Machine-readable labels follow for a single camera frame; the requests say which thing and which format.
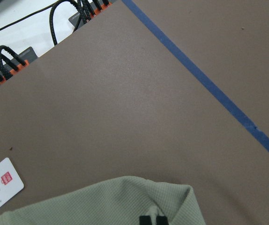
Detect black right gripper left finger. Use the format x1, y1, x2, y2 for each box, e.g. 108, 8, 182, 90
139, 215, 150, 225

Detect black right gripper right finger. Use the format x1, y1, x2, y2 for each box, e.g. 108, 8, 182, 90
156, 216, 168, 225

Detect sage green long-sleeve shirt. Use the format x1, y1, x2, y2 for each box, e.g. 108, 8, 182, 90
0, 176, 205, 225

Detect white garment hang tag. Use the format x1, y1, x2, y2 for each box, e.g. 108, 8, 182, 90
0, 158, 24, 208

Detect black orange USB hub near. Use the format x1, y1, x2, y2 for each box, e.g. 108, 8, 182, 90
0, 45, 37, 86

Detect black orange usb hub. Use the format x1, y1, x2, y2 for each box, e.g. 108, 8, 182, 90
68, 0, 114, 31
0, 45, 37, 86

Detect black orange USB hub far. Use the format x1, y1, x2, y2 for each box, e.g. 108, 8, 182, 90
68, 0, 114, 31

